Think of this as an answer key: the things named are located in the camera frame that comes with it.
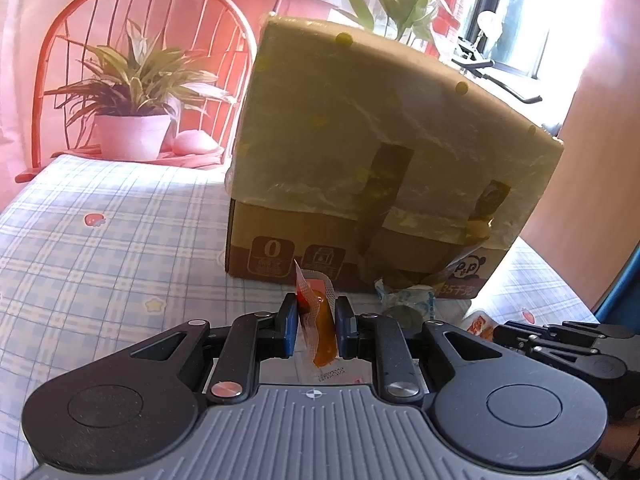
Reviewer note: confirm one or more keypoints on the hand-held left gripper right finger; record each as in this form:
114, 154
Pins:
344, 327

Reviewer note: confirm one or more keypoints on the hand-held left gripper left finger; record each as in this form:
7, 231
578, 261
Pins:
290, 325

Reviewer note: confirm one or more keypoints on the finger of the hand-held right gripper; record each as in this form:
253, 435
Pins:
600, 334
550, 350

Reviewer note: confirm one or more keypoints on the clear orange snack packet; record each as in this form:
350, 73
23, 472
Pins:
322, 340

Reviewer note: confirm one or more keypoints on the plastic-lined cardboard box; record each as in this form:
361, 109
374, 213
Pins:
350, 135

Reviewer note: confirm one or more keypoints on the flat white labelled packet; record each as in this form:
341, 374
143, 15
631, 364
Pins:
350, 372

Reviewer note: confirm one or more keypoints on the blue white snack packet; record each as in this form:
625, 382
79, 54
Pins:
405, 295

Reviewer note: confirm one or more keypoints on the red white snack packet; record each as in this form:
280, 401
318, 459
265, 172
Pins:
477, 324

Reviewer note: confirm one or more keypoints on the brown wooden board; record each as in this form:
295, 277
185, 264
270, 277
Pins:
590, 185

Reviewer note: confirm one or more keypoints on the blue checked tablecloth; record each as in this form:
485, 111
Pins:
125, 235

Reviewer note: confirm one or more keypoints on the black exercise bike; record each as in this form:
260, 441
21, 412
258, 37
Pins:
475, 62

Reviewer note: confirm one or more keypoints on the white cloth on rod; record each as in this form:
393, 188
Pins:
488, 22

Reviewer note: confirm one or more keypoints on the dark-framed window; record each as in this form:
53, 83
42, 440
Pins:
520, 10

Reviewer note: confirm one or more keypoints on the printed backdrop cloth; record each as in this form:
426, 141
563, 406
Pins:
30, 35

